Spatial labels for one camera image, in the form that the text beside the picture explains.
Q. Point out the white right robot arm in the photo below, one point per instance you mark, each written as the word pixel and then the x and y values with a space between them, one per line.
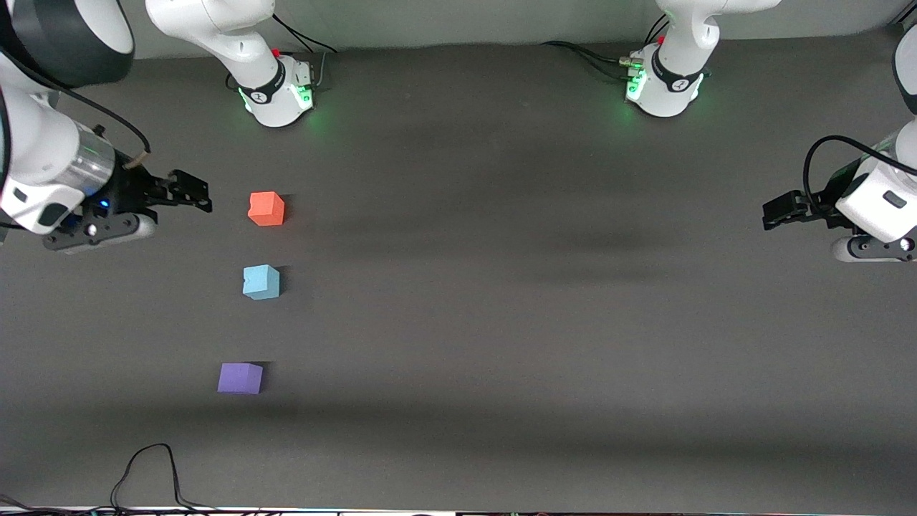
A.
pixel 215 29

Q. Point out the purple foam block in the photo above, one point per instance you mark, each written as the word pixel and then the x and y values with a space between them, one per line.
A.
pixel 240 378

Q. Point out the light blue foam block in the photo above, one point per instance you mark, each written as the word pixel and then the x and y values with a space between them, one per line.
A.
pixel 261 282

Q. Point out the dark grey table mat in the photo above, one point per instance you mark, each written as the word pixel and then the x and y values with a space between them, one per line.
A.
pixel 501 322

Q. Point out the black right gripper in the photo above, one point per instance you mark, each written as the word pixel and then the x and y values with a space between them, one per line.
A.
pixel 127 191

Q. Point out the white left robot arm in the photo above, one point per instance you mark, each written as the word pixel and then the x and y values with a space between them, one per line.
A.
pixel 673 93

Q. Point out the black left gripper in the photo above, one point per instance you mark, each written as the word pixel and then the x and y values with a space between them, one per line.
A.
pixel 825 201

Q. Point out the orange foam block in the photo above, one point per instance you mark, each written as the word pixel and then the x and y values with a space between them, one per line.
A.
pixel 266 209

